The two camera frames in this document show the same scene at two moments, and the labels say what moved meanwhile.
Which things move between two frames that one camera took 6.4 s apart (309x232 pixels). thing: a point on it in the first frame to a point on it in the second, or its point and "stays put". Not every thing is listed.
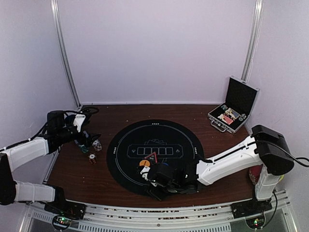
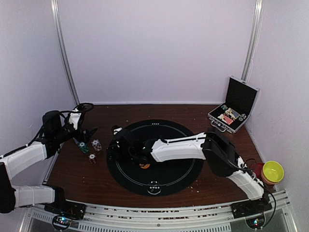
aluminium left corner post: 57,18 stays put
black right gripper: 159,195 to 113,147
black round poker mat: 142,142 stays put
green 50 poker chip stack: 84,149 stays put
